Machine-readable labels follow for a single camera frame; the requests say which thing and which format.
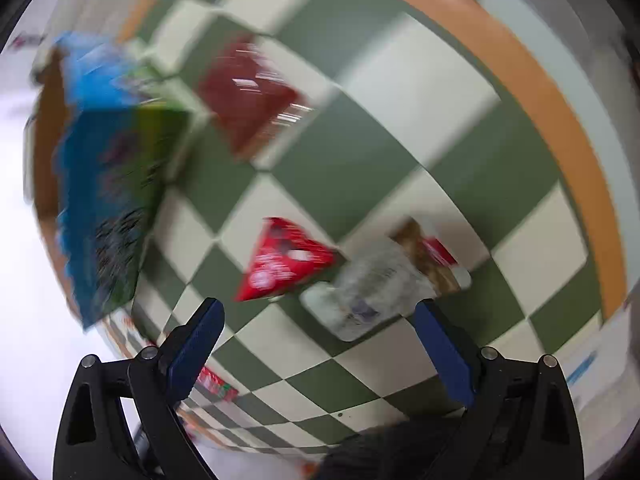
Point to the white grey snack packet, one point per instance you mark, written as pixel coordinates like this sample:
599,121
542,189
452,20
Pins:
370,285

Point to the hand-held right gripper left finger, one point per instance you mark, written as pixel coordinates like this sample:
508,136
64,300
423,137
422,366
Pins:
195,350

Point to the red box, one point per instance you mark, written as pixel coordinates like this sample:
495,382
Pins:
216,385

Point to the person's dark fleece clothing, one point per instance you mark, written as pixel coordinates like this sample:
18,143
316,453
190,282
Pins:
380,452

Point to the clear snack packet red label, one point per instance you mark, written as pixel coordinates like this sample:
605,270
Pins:
440,260

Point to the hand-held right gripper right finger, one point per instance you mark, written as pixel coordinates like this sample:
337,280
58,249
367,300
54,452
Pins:
445,355

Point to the green white checkered tablecloth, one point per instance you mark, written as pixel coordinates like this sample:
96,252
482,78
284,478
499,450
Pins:
400,125

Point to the red triangular snack packet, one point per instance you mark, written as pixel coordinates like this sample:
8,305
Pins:
280,260

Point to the blue printed cardboard box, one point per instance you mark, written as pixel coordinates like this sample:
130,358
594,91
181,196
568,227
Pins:
110,185

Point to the dark red snack packet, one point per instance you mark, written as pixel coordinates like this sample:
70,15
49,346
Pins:
245,95

